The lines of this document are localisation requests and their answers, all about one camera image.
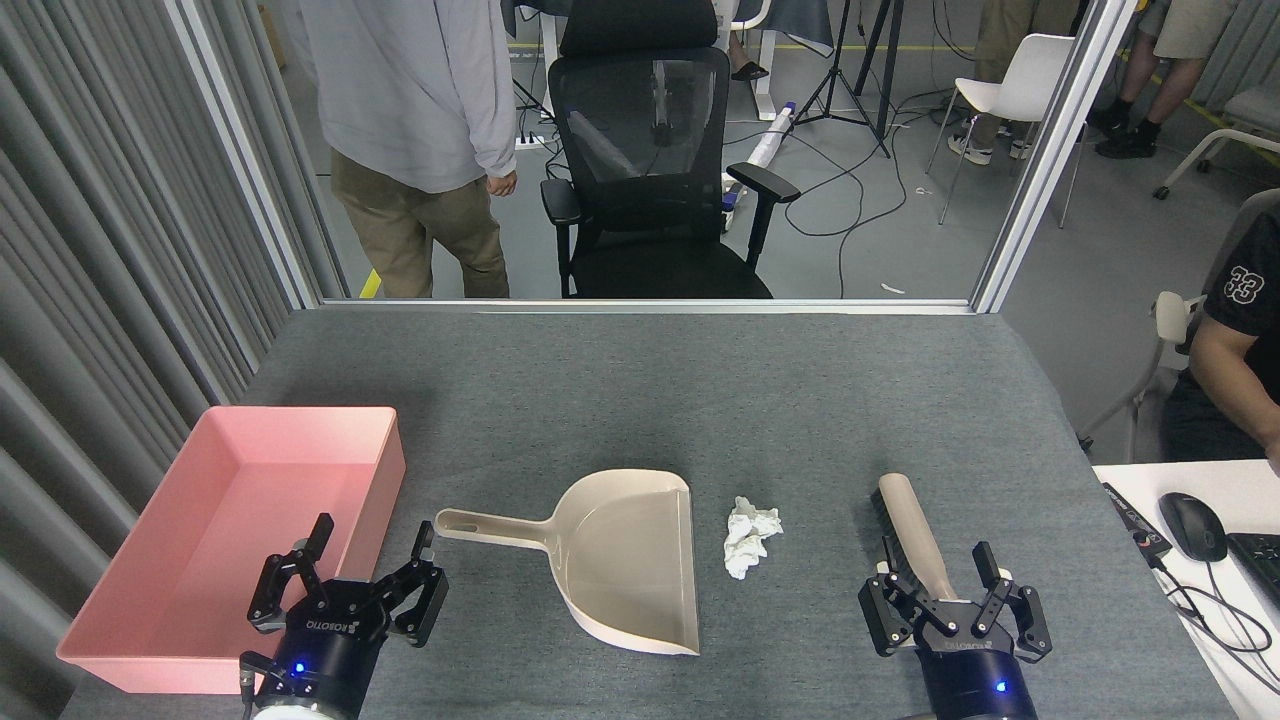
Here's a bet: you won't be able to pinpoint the black tripod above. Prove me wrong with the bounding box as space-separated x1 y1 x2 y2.
790 0 906 159

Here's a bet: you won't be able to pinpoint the person with sandal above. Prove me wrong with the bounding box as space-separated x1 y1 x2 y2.
728 30 771 83

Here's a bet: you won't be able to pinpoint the black floor cable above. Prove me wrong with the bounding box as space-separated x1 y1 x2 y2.
722 95 961 299

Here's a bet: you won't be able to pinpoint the person with black shoes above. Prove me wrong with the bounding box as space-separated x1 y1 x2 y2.
1088 0 1241 159

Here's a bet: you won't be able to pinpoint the person with white sneakers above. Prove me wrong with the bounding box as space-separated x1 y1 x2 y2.
945 0 1091 166

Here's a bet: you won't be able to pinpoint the walking person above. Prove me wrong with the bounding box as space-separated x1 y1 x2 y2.
298 0 519 299

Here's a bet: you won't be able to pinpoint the silver left table post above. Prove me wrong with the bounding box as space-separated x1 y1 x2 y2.
165 0 349 307

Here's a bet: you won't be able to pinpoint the white desk with dark cloth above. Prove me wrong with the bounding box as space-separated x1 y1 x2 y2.
500 0 836 121

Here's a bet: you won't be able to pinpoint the white paper ball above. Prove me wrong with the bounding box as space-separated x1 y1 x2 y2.
724 496 784 581

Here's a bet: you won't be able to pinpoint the silver right table post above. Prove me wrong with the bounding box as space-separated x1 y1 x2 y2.
970 0 1141 314

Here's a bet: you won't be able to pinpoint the grey chair white legs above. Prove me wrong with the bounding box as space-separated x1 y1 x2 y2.
1152 85 1280 201

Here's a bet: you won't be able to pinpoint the black mesh office chair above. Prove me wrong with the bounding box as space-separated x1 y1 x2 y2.
540 0 801 299

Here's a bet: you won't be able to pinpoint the thin black cable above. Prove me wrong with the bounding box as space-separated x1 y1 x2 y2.
1205 560 1279 656
1150 555 1280 691

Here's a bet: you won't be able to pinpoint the beige plastic dustpan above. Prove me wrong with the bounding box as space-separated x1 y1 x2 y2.
434 469 701 658

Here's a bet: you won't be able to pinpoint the white side table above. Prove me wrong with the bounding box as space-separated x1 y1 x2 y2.
1092 460 1280 720

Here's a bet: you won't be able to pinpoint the grey office chair white armrest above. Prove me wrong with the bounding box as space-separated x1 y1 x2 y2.
1078 190 1280 466

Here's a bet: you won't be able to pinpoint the black keyboard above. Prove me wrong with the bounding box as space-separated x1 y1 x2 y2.
1226 532 1280 606

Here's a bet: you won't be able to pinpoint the pink plastic bin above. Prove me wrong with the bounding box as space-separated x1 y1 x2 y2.
56 405 407 697

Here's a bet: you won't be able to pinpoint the silver table rail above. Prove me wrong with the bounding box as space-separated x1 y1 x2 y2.
320 298 976 316

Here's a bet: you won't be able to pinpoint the seated person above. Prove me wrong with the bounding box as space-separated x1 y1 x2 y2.
1160 205 1280 476

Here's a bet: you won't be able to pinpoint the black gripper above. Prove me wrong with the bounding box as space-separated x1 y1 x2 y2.
857 535 1054 720
247 513 450 717

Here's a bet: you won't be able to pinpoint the silver table post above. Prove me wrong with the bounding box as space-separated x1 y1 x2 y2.
165 0 349 307
970 0 1141 314

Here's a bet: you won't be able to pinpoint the black computer mouse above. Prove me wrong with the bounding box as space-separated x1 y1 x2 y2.
1159 492 1229 563

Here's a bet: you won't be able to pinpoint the white plastic chair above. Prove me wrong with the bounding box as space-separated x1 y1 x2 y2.
925 33 1086 229

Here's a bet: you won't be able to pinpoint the grey pleated curtain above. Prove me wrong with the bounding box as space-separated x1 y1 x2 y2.
0 0 351 720

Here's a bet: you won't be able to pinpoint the white rolled tube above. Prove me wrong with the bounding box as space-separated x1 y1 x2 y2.
720 100 798 211

